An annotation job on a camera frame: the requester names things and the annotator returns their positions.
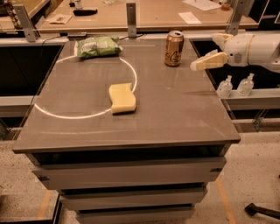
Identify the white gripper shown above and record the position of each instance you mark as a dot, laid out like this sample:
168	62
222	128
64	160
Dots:
238	49

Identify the orange soda can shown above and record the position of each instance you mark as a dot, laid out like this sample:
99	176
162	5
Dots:
174	47

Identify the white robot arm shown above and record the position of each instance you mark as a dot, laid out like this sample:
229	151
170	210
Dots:
264	51

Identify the yellow sponge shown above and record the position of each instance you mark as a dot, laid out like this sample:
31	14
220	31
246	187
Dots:
122	98

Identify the clear sanitizer bottle left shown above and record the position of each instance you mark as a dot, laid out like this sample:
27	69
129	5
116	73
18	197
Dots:
225	87

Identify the clear sanitizer bottle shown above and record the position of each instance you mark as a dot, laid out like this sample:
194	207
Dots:
225	87
246	85

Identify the white paper sheet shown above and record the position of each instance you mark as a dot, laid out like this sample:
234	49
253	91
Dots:
189	18

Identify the paper sheet top right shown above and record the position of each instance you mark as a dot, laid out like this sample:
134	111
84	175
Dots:
204	5

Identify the clear sanitizer bottle right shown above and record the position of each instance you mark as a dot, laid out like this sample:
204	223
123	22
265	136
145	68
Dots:
246	85

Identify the green chip bag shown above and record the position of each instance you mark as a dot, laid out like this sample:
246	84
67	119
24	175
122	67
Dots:
97	47

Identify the grey drawer cabinet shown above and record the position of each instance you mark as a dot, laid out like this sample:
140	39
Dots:
150	164

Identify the black remote on desk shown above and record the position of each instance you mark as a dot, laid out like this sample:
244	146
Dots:
85	12

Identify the white paper note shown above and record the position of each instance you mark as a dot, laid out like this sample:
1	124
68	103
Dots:
59	19

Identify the black chair base leg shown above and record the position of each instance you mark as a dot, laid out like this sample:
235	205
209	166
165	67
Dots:
252	209

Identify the metal bracket right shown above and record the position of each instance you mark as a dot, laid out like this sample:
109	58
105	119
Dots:
234	21

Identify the metal bracket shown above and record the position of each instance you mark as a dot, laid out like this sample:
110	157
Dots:
234	21
131	20
29	30

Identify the metal bracket centre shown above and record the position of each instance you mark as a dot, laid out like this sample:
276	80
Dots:
131	20

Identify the metal bracket left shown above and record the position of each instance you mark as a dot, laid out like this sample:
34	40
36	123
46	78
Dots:
29	30

